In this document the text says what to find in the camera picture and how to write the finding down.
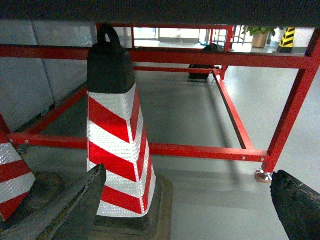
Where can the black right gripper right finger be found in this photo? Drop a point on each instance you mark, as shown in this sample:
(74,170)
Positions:
(297,206)

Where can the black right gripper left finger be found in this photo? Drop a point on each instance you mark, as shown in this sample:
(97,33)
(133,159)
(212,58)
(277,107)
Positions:
(76,219)

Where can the red white traffic cone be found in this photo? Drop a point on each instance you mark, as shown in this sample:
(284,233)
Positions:
(136,204)

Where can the yellow black traffic cone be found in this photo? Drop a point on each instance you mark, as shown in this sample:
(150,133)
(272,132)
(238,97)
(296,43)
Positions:
(287,41)

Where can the potted green plant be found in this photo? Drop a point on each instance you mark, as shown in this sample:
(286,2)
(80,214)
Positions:
(259,35)

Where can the red conveyor table frame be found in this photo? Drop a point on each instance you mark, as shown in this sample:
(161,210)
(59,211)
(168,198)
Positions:
(308,65)

